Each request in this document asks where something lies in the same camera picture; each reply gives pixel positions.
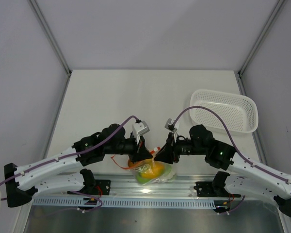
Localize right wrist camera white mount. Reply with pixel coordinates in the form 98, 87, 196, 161
165, 118, 180, 139

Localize yellow orange fruit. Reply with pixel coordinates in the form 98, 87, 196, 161
128, 160, 143, 169

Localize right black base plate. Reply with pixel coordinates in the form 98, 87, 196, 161
194, 181, 241, 198

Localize aluminium mounting rail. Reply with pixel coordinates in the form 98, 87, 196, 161
33, 173, 277, 201

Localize white cauliflower green leaves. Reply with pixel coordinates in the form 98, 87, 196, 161
153, 165, 177, 183

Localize clear zip bag orange zipper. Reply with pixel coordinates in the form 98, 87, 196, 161
111, 155, 177, 185

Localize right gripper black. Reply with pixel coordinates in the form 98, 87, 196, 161
154, 133, 207, 165

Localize mango yellow green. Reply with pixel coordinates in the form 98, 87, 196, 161
134, 163, 165, 184

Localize white perforated plastic basket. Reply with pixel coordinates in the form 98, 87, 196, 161
189, 89, 259, 134

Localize aluminium frame post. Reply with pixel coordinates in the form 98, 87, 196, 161
238, 0, 288, 78
27, 0, 72, 76

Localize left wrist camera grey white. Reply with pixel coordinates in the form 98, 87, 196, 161
132, 121, 150, 144

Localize left aluminium frame post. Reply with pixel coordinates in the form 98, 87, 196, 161
27, 0, 72, 76

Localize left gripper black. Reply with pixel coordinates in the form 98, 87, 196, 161
104, 133, 153, 164

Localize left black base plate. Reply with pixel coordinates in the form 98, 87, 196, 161
88, 179, 111, 196

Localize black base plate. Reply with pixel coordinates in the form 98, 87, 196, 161
194, 181, 241, 198
88, 179, 111, 196

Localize right aluminium frame post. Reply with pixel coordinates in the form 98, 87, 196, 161
238, 0, 288, 78

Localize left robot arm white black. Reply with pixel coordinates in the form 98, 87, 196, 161
4, 121, 152, 208

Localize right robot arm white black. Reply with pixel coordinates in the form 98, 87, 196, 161
154, 125, 291, 217

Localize slotted white cable duct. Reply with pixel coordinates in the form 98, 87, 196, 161
32, 196, 216, 209

